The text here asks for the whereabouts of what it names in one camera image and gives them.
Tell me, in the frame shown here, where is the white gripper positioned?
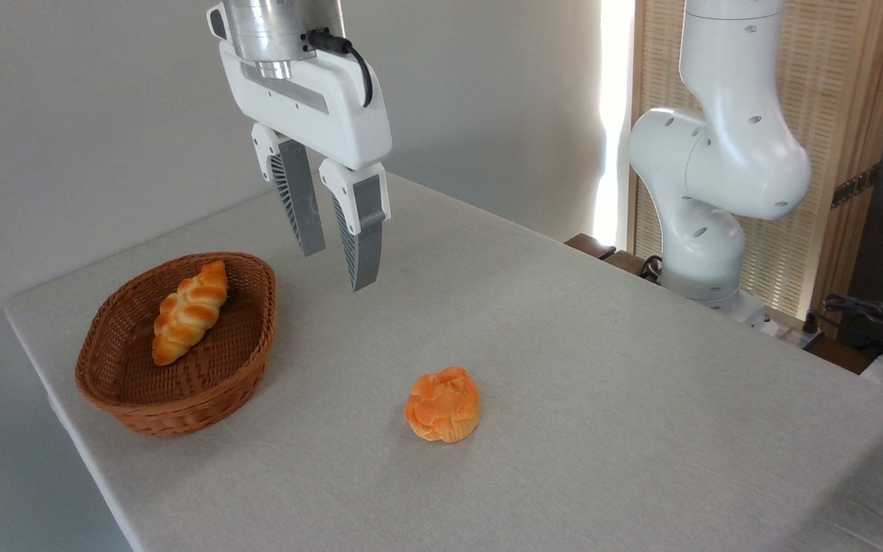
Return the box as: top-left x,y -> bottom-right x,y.
218,40 -> 394,293

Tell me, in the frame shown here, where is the black cable bundle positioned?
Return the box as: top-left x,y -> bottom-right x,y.
823,294 -> 883,355

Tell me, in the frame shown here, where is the long braided bread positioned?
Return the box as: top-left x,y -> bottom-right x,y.
152,260 -> 229,367

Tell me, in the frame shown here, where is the round orange bread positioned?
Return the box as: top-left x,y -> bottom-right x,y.
403,366 -> 482,444

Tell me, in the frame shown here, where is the dark brown wooden furniture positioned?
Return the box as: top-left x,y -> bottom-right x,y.
564,233 -> 648,278

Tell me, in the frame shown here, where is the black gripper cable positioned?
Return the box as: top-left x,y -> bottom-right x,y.
305,28 -> 374,109

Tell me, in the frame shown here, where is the wooden slatted screen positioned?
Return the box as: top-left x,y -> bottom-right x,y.
629,0 -> 883,323

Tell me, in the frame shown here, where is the brown wicker basket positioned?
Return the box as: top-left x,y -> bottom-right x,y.
75,252 -> 279,439

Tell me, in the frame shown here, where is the light grey tablecloth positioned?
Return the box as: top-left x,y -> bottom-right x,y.
3,172 -> 883,552

